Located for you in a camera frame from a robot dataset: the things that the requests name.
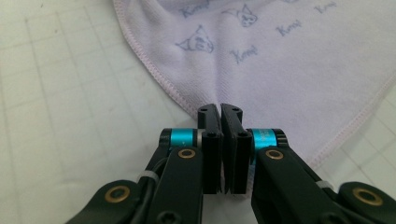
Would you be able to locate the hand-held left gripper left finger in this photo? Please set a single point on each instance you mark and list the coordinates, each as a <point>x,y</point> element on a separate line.
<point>183,174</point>

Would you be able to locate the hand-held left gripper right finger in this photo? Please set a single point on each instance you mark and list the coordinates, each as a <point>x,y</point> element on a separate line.
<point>280,180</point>

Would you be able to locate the lavender printed towel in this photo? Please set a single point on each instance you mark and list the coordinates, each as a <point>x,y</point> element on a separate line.
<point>280,77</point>

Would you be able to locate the white grid foam mat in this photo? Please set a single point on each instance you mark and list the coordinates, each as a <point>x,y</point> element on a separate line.
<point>62,93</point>

